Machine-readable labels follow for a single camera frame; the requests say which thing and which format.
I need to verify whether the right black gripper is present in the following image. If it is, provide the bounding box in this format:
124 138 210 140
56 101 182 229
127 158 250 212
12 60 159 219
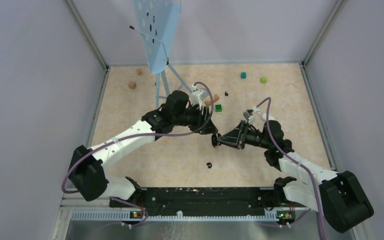
218 120 271 150

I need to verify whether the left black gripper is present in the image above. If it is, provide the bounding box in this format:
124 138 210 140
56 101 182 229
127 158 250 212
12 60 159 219
173 103 218 135

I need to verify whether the black earbud charging case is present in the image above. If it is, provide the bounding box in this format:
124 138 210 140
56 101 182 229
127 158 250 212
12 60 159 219
211 133 221 148

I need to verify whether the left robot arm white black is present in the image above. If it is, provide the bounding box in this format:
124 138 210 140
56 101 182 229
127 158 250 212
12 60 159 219
62 88 218 207

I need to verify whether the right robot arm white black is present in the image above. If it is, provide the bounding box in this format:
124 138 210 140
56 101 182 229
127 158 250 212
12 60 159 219
211 120 375 233

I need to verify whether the white charging case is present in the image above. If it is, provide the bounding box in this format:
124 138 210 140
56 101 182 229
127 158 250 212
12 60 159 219
260 113 276 122

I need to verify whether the green lego brick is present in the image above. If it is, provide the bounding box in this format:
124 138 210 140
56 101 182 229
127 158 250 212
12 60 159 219
214 104 223 113

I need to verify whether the lime green cube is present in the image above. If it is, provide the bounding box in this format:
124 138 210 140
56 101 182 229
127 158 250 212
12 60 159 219
260 76 268 84

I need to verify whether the wooden cube near stand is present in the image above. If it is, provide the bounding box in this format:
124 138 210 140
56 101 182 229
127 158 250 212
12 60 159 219
128 81 137 90

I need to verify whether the small wooden cube far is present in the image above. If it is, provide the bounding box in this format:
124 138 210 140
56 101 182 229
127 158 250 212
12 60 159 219
136 68 143 76

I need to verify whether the light blue music stand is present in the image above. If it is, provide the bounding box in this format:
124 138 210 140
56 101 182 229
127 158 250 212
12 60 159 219
129 0 192 108

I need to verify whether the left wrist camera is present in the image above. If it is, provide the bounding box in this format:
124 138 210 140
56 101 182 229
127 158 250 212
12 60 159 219
190 88 210 107

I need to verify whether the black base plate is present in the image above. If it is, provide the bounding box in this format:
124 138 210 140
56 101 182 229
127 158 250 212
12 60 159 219
128 187 291 217

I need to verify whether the aluminium rail frame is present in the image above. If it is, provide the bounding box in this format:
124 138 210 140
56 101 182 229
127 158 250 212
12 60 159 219
51 187 372 240

